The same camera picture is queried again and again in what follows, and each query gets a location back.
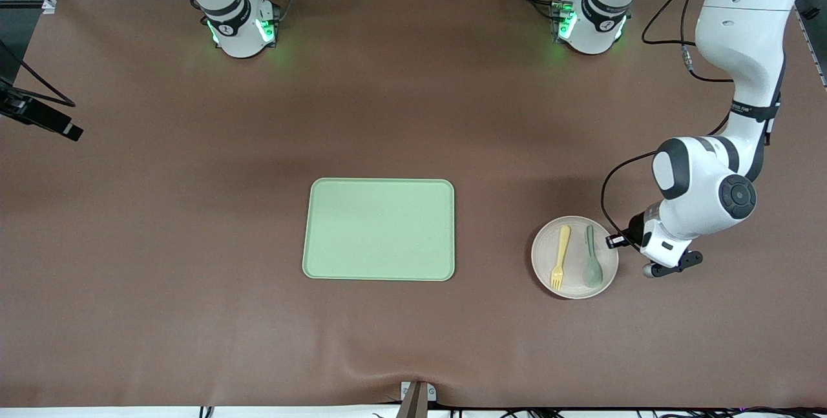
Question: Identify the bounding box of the sage green plastic spoon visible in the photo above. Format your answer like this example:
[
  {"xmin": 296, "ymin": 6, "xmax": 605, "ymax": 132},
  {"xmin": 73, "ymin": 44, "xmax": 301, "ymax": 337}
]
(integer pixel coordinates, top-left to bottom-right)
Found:
[{"xmin": 583, "ymin": 225, "xmax": 604, "ymax": 289}]

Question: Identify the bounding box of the round beige plate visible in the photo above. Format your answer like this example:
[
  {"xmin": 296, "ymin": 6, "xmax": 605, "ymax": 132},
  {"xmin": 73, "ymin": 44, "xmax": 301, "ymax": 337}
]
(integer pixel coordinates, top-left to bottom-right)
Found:
[{"xmin": 531, "ymin": 215, "xmax": 620, "ymax": 300}]

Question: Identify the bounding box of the yellow plastic fork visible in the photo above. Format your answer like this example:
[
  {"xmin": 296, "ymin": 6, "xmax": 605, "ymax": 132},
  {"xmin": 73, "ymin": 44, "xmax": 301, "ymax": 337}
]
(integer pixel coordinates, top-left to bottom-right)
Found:
[{"xmin": 550, "ymin": 225, "xmax": 572, "ymax": 291}]

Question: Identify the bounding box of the brown table mat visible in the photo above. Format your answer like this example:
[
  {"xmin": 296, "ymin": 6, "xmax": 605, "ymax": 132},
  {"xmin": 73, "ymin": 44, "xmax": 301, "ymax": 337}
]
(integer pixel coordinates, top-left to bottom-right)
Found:
[{"xmin": 0, "ymin": 0, "xmax": 827, "ymax": 409}]

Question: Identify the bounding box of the light green plastic tray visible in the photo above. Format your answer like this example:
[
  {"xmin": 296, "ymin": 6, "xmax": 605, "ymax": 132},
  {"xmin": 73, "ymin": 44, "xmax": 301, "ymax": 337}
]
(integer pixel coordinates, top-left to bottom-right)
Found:
[{"xmin": 302, "ymin": 178, "xmax": 456, "ymax": 282}]

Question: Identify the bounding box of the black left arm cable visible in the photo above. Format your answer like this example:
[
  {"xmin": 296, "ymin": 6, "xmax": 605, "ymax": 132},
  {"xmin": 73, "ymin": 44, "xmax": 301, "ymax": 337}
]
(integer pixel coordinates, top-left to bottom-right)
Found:
[{"xmin": 600, "ymin": 0, "xmax": 735, "ymax": 241}]

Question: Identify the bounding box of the grey clamp with brown post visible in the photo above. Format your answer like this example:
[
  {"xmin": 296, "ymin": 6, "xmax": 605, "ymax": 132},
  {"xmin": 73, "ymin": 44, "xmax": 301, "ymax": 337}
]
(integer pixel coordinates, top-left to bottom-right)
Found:
[{"xmin": 399, "ymin": 381, "xmax": 438, "ymax": 418}]

